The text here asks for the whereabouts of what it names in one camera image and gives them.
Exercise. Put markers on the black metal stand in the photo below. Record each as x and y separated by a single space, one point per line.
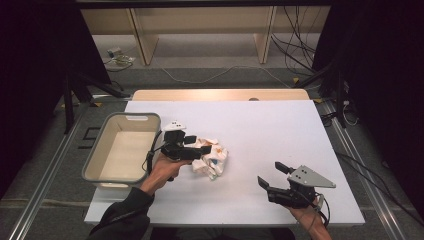
69 106
340 100

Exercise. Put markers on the aluminium floor rail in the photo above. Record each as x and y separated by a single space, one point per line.
43 186
366 186

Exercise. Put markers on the person's left hand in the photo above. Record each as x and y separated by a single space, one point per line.
163 171

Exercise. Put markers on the white board table cover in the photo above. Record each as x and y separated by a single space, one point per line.
260 140

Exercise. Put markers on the white printed cloth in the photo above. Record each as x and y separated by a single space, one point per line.
213 161

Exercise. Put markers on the light wooden shelf unit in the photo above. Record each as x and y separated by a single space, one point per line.
146 40

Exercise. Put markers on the grey-rimmed beige plastic bin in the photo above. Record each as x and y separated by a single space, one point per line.
100 156

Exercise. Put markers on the person's right hand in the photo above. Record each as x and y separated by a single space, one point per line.
306 216

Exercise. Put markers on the grey power adapter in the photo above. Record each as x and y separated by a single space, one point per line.
114 52

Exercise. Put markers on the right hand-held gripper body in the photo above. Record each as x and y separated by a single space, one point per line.
306 180

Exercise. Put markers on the light wooden table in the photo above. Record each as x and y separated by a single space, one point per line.
200 95

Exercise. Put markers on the dark curtain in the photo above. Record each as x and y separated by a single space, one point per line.
33 83
383 83

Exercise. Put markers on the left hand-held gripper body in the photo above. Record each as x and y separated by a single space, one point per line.
175 141

